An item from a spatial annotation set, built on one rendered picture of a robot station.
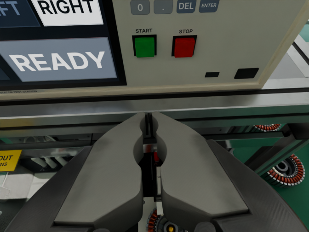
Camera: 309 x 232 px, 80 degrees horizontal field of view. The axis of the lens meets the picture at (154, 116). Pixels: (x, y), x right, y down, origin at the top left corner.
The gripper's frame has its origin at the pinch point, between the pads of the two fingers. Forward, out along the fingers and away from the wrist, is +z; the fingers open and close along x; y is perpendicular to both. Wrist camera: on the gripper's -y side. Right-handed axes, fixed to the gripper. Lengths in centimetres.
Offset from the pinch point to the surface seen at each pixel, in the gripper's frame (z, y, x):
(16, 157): 7.9, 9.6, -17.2
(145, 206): 18.4, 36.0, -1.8
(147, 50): 7.3, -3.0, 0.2
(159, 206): 12.5, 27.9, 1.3
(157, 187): 13.2, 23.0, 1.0
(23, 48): 7.6, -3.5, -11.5
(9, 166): 6.8, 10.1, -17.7
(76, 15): 6.4, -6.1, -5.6
